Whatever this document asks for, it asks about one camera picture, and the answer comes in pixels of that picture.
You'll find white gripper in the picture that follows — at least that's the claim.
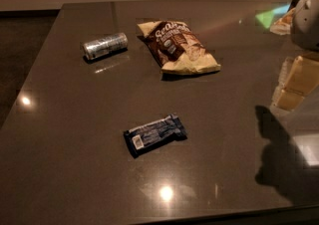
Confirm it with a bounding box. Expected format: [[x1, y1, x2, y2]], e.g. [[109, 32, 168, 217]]
[[270, 0, 319, 111]]

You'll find blue rxbar wrapper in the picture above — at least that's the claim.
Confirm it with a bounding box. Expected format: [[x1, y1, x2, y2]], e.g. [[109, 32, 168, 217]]
[[124, 114, 187, 157]]

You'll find silver redbull can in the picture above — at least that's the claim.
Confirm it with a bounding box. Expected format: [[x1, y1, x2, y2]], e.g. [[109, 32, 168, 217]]
[[82, 33, 129, 61]]

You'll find brown yellow chip bag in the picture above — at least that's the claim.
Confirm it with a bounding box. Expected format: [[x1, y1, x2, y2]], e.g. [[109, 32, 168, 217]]
[[138, 21, 221, 76]]

